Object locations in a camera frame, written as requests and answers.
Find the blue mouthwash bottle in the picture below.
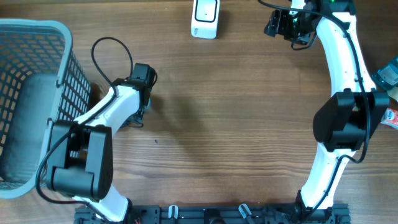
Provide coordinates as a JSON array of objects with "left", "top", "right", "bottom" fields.
[{"left": 372, "top": 56, "right": 397, "bottom": 91}]

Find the small red white box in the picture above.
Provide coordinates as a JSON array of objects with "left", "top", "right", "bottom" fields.
[{"left": 381, "top": 108, "right": 398, "bottom": 129}]

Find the white brown cookie bag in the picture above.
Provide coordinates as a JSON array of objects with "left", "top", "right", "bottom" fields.
[{"left": 387, "top": 88, "right": 398, "bottom": 101}]

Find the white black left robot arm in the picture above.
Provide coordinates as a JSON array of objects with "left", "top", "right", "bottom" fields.
[{"left": 41, "top": 63, "right": 157, "bottom": 223}]

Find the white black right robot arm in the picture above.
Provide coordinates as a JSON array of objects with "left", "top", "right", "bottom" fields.
[{"left": 264, "top": 1, "right": 390, "bottom": 223}]

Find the white barcode scanner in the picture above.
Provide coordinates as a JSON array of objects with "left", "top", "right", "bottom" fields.
[{"left": 190, "top": 0, "right": 220, "bottom": 39}]

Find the grey plastic mesh basket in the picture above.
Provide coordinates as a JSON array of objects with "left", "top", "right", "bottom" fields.
[{"left": 1, "top": 19, "right": 91, "bottom": 199}]

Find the black mounting rail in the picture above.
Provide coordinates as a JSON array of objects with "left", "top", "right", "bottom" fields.
[{"left": 73, "top": 203, "right": 351, "bottom": 224}]

